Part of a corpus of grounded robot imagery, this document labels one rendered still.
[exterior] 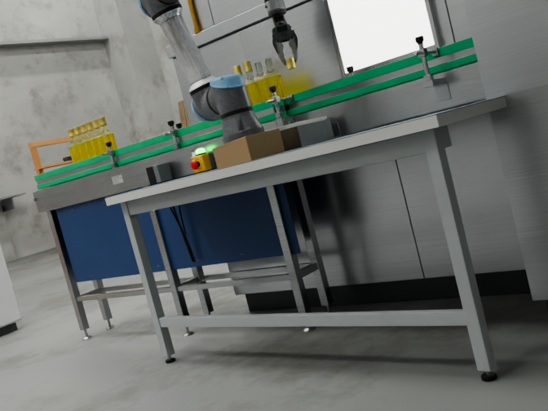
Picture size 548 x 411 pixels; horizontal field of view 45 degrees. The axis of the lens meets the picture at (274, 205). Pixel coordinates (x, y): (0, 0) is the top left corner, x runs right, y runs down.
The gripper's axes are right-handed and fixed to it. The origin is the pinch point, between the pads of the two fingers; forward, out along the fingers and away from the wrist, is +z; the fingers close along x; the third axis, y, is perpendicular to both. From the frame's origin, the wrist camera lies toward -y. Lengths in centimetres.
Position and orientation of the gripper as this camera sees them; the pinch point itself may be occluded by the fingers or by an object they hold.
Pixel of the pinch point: (289, 60)
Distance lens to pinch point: 270.1
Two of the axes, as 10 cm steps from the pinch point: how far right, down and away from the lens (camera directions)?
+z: 2.5, 9.6, 0.7
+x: -9.7, 2.6, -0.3
